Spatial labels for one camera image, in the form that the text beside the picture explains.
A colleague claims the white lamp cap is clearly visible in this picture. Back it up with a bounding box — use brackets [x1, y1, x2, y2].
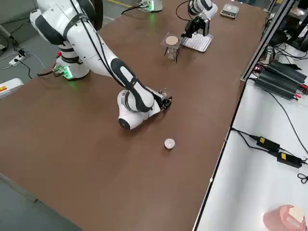
[164, 138, 176, 150]

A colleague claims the glass alcohol lamp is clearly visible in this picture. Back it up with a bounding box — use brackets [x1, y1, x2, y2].
[167, 47, 178, 61]

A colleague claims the black finned power supply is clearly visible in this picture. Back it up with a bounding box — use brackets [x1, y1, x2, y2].
[254, 68, 303, 100]
[267, 60, 308, 84]

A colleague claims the large glass beaker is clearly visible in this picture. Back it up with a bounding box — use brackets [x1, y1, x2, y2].
[226, 0, 241, 10]

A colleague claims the black power adapter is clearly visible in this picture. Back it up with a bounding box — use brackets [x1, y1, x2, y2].
[276, 151, 303, 168]
[256, 136, 281, 153]

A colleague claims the white cabinet with label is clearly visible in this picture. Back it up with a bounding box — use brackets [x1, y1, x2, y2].
[0, 78, 25, 100]

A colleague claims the pink plastic container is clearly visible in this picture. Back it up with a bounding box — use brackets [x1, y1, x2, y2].
[262, 204, 308, 231]

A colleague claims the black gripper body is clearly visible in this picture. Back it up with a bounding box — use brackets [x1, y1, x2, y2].
[154, 90, 169, 110]
[191, 17, 206, 29]

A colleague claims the aluminium frame post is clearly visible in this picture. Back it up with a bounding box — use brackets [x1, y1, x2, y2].
[240, 0, 298, 82]

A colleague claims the white power strip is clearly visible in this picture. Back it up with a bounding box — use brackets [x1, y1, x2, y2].
[9, 53, 27, 66]

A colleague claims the silver digital scale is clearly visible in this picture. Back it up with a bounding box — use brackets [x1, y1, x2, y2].
[220, 3, 240, 19]

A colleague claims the ribbed metal tray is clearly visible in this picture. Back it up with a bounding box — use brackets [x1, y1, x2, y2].
[181, 33, 214, 53]

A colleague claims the white side table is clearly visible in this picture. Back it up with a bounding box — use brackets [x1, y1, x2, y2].
[192, 9, 308, 231]

